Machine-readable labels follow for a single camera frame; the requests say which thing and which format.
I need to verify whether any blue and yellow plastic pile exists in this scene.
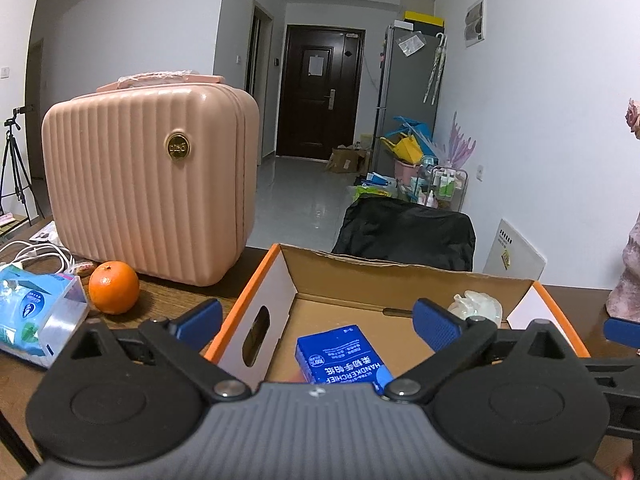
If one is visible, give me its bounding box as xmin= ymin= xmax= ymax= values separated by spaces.
xmin=380 ymin=116 xmax=436 ymax=161

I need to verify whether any dark brown entrance door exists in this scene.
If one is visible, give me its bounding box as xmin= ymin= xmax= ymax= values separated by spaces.
xmin=276 ymin=25 xmax=362 ymax=164

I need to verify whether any white wall panel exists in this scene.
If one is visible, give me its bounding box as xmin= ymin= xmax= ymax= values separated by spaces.
xmin=465 ymin=0 xmax=487 ymax=49

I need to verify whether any blue handkerchief paper pack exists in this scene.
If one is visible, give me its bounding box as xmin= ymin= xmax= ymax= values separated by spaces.
xmin=295 ymin=325 xmax=396 ymax=397

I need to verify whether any orange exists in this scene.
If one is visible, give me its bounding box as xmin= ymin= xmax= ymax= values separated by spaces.
xmin=88 ymin=261 xmax=141 ymax=316

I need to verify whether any white cable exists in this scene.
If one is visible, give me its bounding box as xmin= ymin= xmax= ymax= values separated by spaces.
xmin=0 ymin=241 xmax=76 ymax=274

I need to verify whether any clear plastic bag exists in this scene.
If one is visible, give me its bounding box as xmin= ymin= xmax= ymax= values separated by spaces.
xmin=397 ymin=32 xmax=426 ymax=57

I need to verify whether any blue tissue pack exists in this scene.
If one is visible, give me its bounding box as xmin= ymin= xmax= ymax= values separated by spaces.
xmin=0 ymin=264 xmax=90 ymax=369

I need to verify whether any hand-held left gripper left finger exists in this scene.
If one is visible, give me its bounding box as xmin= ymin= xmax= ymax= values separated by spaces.
xmin=62 ymin=298 xmax=253 ymax=403

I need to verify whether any white folded umbrella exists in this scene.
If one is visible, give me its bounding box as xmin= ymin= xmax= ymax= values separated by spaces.
xmin=424 ymin=32 xmax=448 ymax=105

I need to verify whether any dried rose bouquet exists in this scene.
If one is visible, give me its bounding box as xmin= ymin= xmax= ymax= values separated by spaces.
xmin=625 ymin=99 xmax=640 ymax=141

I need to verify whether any red cardboard box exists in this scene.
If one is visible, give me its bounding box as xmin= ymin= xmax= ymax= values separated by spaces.
xmin=204 ymin=243 xmax=591 ymax=397

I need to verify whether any dark side door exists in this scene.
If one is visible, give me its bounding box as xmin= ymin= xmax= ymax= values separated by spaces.
xmin=245 ymin=1 xmax=275 ymax=166

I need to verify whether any brown cardboard box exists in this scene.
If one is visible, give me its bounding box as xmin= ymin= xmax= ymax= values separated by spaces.
xmin=326 ymin=145 xmax=366 ymax=175

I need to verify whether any black tripod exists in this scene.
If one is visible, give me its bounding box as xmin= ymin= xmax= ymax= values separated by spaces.
xmin=0 ymin=105 xmax=44 ymax=227

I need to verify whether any trolley with bottles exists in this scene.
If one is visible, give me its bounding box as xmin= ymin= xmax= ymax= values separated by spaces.
xmin=410 ymin=157 xmax=470 ymax=211

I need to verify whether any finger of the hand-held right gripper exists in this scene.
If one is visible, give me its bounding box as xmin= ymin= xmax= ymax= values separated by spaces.
xmin=603 ymin=317 xmax=640 ymax=349
xmin=582 ymin=357 xmax=640 ymax=386

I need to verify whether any grey refrigerator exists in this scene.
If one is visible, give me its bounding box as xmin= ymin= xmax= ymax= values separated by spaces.
xmin=372 ymin=24 xmax=448 ymax=177

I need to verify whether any colourful bags pile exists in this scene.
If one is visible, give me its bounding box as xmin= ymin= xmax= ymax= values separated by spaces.
xmin=347 ymin=172 xmax=401 ymax=204

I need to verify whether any mauve textured vase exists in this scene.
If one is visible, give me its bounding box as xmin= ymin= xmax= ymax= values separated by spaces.
xmin=606 ymin=220 xmax=640 ymax=322

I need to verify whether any pink bucket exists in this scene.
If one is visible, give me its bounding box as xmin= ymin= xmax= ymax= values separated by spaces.
xmin=394 ymin=157 xmax=424 ymax=186

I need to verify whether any purple feather wall decoration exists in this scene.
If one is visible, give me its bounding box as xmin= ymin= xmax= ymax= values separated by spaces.
xmin=435 ymin=111 xmax=479 ymax=169

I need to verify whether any white leaning board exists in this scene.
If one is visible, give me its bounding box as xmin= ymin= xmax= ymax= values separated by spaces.
xmin=484 ymin=218 xmax=547 ymax=281

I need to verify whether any yellow box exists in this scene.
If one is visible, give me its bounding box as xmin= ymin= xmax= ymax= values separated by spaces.
xmin=404 ymin=10 xmax=446 ymax=29

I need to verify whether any pink ribbed suitcase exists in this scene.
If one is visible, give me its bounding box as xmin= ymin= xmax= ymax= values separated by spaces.
xmin=41 ymin=71 xmax=261 ymax=287

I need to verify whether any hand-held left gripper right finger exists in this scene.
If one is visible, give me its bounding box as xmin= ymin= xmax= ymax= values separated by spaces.
xmin=382 ymin=298 xmax=578 ymax=403

